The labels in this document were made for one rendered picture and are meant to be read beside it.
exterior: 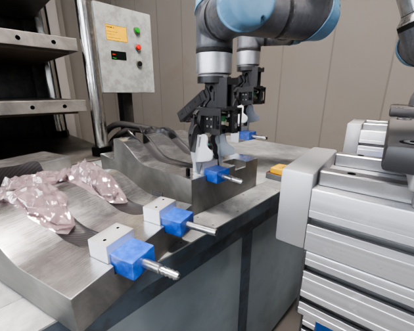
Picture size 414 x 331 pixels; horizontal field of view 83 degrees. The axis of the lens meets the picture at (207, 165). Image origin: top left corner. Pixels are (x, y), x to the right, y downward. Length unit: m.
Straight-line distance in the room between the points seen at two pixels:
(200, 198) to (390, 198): 0.38
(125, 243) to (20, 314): 0.15
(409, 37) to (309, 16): 0.46
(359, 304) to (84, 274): 0.31
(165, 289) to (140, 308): 0.06
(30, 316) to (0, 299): 0.06
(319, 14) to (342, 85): 1.79
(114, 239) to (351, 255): 0.28
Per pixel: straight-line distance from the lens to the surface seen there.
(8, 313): 0.44
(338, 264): 0.30
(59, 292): 0.35
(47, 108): 1.20
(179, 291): 0.61
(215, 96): 0.51
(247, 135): 0.81
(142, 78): 1.44
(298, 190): 0.27
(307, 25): 0.49
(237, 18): 0.40
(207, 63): 0.50
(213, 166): 0.56
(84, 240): 0.44
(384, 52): 2.26
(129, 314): 0.54
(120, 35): 1.41
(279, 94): 2.39
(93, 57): 1.19
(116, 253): 0.35
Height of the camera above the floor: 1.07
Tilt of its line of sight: 17 degrees down
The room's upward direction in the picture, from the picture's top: straight up
